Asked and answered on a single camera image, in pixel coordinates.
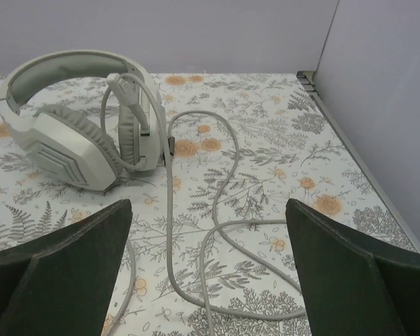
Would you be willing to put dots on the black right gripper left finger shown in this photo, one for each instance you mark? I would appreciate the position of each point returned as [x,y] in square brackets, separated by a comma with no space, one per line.
[62,283]

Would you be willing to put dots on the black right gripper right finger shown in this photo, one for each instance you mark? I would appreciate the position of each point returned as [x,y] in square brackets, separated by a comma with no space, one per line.
[352,283]

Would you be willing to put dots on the white gaming headphones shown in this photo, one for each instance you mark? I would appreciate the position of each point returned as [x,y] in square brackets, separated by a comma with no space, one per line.
[64,142]

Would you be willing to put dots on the floral patterned tablecloth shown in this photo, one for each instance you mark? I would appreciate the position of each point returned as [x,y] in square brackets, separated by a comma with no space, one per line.
[245,142]

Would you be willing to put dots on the aluminium table edge rail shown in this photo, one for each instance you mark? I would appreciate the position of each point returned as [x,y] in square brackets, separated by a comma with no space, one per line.
[306,80]

